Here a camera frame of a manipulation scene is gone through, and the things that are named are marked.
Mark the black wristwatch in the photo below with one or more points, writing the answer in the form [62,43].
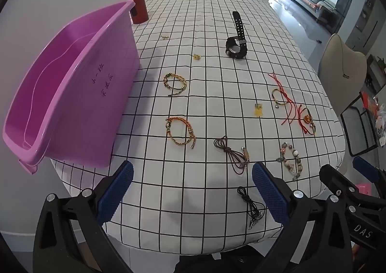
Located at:
[236,46]

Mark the colourful clutter pile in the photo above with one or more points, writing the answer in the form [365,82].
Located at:
[378,116]

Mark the red water bottle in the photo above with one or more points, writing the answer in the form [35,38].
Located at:
[138,4]

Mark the small yellow charm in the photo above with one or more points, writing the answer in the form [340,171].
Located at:
[197,56]

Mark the black framed mesh panel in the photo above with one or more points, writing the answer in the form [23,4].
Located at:
[359,131]

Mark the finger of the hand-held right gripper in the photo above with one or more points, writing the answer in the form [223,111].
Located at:
[365,167]
[334,179]

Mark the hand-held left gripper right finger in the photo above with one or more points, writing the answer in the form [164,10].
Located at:
[268,191]

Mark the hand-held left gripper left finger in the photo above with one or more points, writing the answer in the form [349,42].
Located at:
[116,191]

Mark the beige chair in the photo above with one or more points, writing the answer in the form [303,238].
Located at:
[340,67]

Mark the small pink box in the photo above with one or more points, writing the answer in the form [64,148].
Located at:
[364,189]

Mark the purple plastic tub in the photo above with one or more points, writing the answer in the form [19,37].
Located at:
[75,80]

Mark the yellow pendant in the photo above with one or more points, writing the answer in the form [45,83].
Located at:
[258,111]

